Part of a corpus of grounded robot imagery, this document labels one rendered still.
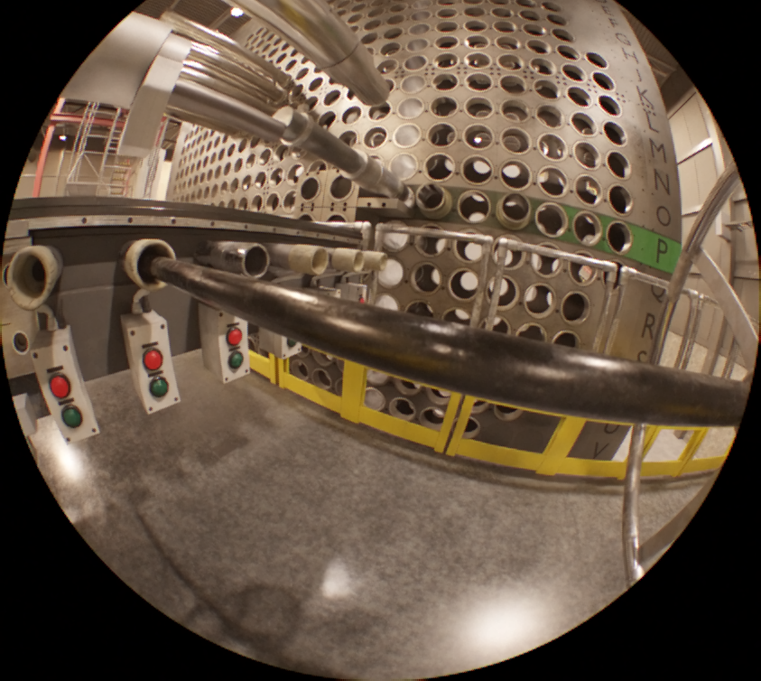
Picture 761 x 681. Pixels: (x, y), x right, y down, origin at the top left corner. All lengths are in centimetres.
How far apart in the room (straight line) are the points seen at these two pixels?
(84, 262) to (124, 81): 41
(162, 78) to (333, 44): 39
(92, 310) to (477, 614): 115
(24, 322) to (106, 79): 50
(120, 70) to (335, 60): 51
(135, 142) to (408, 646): 133
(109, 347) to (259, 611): 76
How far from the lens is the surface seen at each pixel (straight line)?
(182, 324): 56
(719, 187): 32
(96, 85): 76
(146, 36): 75
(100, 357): 53
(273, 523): 102
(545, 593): 110
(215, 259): 49
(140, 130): 65
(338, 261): 69
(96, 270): 53
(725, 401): 16
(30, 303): 35
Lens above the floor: 89
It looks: 11 degrees down
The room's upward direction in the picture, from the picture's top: 7 degrees clockwise
